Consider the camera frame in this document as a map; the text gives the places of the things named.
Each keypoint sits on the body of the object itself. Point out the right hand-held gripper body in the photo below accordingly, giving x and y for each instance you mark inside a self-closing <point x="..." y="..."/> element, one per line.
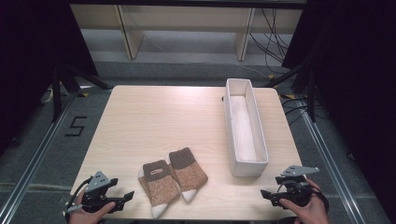
<point x="295" y="189"/>

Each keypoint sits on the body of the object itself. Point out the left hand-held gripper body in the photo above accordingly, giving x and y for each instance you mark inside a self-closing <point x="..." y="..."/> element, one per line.
<point x="97" y="183"/>

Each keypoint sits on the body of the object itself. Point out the brown sock with label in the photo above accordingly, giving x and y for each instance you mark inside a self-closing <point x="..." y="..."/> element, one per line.
<point x="162" y="186"/>

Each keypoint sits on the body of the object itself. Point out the long white storage box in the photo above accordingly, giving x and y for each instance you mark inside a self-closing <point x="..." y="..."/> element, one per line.
<point x="234" y="161"/>

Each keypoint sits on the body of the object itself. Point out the person's right hand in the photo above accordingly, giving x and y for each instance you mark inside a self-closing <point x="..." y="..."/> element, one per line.
<point x="313" y="213"/>

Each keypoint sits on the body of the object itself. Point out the person's left hand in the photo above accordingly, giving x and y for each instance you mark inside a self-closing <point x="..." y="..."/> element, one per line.
<point x="84" y="217"/>

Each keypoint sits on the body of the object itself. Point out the black tape numeral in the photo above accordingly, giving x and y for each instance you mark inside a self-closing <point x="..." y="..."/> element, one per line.
<point x="76" y="126"/>

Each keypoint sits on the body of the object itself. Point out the yellow black tape piece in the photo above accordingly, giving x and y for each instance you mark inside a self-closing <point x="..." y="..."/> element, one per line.
<point x="83" y="94"/>
<point x="290" y="96"/>

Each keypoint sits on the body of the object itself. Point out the black metal stand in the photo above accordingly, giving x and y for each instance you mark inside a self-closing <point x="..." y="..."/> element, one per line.
<point x="56" y="93"/>
<point x="311" y="93"/>

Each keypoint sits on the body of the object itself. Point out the black curtain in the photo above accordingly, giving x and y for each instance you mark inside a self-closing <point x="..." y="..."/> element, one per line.
<point x="358" y="77"/>
<point x="28" y="56"/>

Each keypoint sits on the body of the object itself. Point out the cream shelf unit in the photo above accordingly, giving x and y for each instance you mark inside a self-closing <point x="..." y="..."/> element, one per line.
<point x="186" y="17"/>

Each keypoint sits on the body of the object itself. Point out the aluminium floor rail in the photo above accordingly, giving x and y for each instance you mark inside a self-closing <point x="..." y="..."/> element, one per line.
<point x="34" y="161"/>
<point x="330" y="168"/>

